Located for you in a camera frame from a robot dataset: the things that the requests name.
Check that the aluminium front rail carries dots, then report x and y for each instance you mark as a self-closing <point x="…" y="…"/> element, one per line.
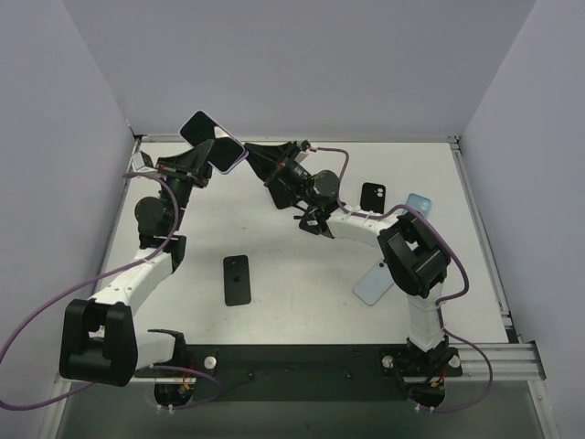
<point x="483" y="362"/>

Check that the black phone case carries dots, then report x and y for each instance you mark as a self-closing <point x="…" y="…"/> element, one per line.
<point x="373" y="197"/>

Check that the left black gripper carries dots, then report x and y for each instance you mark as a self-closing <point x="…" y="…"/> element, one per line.
<point x="181" y="172"/>

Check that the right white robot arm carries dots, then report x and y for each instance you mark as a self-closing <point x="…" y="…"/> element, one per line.
<point x="416" y="259"/>

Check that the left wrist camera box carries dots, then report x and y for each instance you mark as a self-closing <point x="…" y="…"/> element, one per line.
<point x="141" y="162"/>

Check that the light blue phone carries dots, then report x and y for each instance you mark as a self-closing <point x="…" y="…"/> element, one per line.
<point x="374" y="284"/>

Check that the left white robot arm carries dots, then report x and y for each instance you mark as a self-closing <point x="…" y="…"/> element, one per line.
<point x="128" y="292"/>

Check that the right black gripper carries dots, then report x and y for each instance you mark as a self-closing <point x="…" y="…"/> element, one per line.
<point x="281" y="166"/>

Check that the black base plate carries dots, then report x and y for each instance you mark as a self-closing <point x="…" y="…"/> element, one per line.
<point x="307" y="373"/>

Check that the light blue phone case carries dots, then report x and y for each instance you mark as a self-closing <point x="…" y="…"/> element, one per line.
<point x="421" y="204"/>

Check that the phone with lilac edge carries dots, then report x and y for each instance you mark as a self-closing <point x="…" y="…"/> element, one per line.
<point x="224" y="151"/>

